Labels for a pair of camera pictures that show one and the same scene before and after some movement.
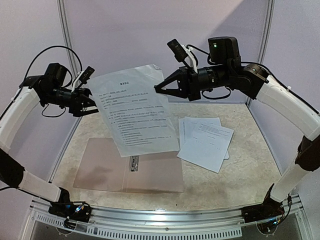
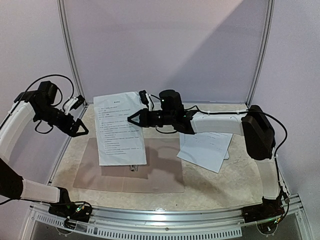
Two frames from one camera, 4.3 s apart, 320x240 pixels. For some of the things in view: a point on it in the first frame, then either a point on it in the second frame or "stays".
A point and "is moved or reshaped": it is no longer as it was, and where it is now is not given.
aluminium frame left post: [67, 33] stays
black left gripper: [78, 96] → [72, 131]
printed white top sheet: [139, 117] is moved or reshaped
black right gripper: [190, 83] → [143, 118]
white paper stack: [204, 142] stays
